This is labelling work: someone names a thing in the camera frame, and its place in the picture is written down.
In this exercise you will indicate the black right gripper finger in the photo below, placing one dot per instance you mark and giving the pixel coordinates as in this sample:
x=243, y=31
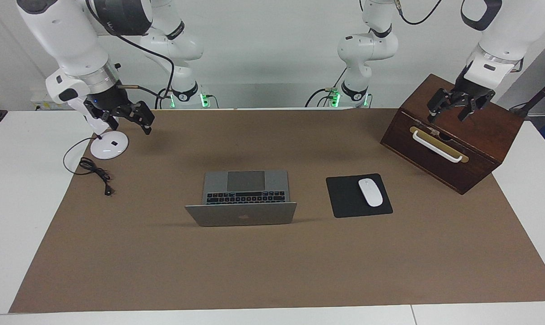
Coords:
x=142, y=116
x=102, y=116

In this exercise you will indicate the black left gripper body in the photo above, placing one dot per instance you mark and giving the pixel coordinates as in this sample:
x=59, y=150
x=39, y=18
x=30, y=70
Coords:
x=471, y=90

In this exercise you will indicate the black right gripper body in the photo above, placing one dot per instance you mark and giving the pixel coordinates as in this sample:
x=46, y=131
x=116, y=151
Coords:
x=112, y=99

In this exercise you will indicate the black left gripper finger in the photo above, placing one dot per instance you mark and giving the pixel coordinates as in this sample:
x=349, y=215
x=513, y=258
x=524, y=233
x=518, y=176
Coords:
x=473, y=106
x=440, y=101

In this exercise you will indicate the silver laptop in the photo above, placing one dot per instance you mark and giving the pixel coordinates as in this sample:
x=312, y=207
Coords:
x=245, y=214

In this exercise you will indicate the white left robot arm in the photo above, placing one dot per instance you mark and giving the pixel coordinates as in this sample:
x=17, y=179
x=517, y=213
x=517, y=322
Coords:
x=367, y=49

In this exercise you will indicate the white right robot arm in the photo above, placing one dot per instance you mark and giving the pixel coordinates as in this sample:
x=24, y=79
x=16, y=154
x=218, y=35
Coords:
x=74, y=40

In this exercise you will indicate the dark brown wooden box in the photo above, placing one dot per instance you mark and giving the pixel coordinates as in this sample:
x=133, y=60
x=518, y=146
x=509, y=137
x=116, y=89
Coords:
x=471, y=122

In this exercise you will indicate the white power strip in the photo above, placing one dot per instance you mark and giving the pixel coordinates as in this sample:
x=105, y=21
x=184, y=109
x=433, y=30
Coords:
x=47, y=103

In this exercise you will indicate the black stand pole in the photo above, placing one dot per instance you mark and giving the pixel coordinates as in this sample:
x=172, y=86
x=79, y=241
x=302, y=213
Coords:
x=541, y=92

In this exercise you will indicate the white computer mouse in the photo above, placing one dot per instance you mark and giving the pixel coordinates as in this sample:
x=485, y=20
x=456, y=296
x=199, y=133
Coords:
x=371, y=192

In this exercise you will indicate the black mouse pad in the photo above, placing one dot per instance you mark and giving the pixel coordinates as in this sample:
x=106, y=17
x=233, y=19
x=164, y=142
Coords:
x=344, y=198

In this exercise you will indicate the brown table mat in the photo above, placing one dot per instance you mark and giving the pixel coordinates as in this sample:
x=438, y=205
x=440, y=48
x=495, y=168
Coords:
x=272, y=262

